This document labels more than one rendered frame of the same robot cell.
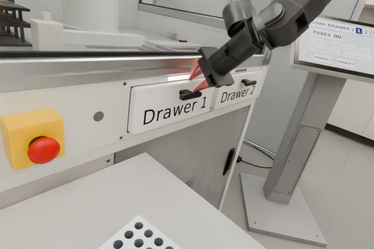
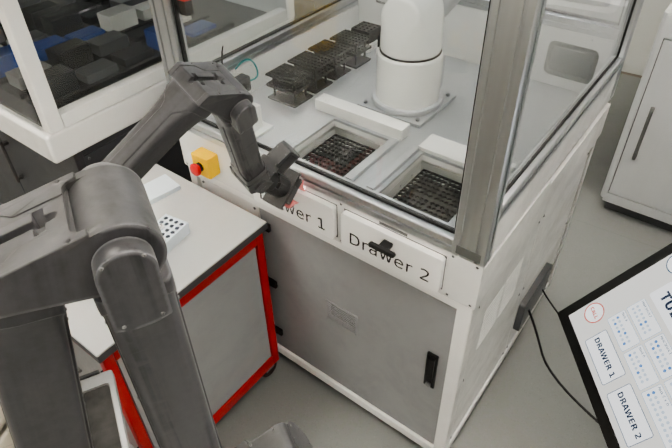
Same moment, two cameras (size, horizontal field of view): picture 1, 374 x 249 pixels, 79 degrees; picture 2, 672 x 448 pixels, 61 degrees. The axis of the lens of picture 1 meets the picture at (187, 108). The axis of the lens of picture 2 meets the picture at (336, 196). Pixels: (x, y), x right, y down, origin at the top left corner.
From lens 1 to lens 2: 155 cm
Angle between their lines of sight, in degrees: 75
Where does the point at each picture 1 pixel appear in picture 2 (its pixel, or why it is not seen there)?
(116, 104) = not seen: hidden behind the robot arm
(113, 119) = not seen: hidden behind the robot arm
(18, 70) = (203, 130)
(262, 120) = not seen: outside the picture
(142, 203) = (210, 230)
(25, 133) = (195, 158)
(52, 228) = (190, 205)
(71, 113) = (225, 162)
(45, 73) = (214, 136)
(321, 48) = (630, 338)
